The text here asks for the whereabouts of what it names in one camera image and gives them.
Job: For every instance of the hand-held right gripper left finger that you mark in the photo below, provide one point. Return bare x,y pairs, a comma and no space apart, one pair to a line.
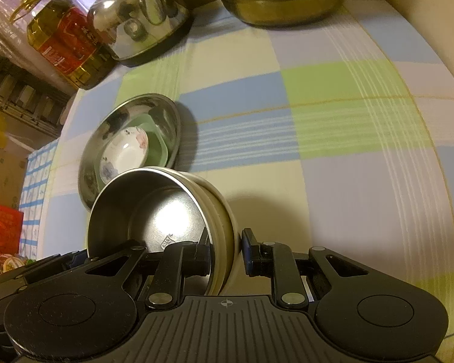
204,258

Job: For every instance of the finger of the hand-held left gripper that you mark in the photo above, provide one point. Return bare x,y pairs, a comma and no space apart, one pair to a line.
49,268

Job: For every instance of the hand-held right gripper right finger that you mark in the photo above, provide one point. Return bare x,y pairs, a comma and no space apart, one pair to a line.
249,254

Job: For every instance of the cream plastic bowl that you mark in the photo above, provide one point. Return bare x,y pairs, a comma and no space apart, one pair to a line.
223,227

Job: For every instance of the deep steel bowl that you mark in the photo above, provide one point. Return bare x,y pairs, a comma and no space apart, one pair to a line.
136,211

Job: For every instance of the large shallow steel plate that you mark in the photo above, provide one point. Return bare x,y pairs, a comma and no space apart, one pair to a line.
94,158

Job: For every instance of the green square plate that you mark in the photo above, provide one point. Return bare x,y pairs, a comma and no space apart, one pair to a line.
157,147

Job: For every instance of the small floral saucer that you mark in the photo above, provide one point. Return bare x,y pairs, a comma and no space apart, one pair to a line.
123,155

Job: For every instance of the snack packet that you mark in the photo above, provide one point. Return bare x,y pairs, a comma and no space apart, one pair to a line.
9,261

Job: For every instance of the red box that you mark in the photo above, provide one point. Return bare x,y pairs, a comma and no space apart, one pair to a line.
2,227

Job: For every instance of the blue patterned cloth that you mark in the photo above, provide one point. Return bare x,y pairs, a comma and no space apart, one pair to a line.
36,196

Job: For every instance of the cardboard box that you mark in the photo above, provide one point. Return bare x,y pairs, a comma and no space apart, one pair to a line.
3,174

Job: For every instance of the plaid tablecloth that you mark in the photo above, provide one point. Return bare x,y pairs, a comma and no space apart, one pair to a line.
344,140

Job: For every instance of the black metal rack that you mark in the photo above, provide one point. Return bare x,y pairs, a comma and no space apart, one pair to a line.
22,94

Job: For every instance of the cooking oil bottle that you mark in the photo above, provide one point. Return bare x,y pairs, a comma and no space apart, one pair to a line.
64,45

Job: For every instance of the steel kettle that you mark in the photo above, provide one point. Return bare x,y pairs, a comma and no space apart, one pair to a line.
136,19

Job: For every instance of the sheer curtain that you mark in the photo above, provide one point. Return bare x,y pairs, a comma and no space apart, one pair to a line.
7,3

